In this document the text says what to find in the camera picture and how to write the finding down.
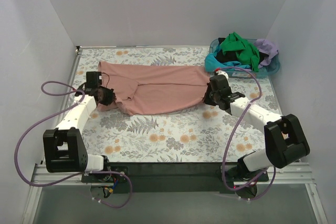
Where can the aluminium frame rail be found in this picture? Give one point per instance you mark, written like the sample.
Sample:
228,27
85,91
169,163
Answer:
295,173

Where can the lavender t shirt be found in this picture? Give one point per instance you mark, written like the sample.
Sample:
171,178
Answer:
267,51

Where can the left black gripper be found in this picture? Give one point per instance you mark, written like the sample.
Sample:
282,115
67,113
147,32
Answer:
109,96

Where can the black t shirt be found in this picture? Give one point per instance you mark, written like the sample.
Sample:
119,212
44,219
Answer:
226,57

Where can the floral patterned table mat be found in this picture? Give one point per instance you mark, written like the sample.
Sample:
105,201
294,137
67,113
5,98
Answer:
202,133

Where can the teal t shirt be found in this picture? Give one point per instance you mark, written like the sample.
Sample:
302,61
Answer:
211,63

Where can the pink printed t shirt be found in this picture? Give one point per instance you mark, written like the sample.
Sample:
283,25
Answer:
150,90

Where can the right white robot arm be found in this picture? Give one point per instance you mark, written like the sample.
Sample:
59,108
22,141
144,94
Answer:
285,141

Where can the teal plastic basket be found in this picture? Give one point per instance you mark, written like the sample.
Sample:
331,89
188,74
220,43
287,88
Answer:
264,72

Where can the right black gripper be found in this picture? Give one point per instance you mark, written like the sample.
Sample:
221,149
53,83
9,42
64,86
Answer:
208,96

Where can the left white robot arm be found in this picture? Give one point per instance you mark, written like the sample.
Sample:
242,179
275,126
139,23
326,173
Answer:
64,148

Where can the green t shirt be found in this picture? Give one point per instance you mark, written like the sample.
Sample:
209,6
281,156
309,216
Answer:
246,53

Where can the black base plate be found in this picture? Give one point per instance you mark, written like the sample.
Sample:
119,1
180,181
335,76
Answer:
171,177

